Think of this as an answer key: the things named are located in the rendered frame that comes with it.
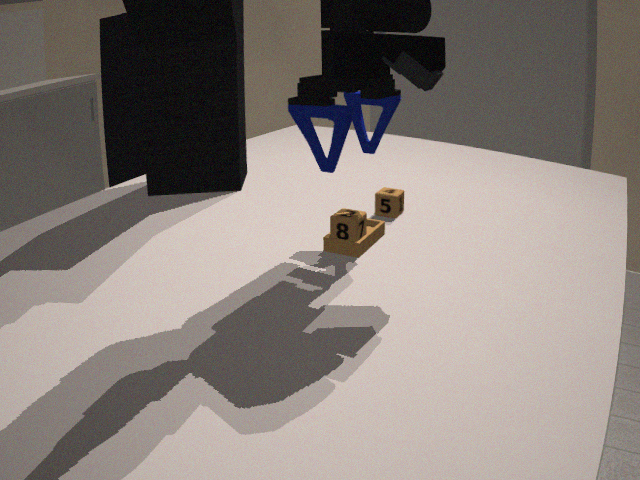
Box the brown wooden tray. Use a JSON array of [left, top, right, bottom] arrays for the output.
[[323, 218, 385, 258]]

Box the brown cube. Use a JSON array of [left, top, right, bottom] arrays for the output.
[[330, 208, 367, 242], [375, 187, 404, 219]]

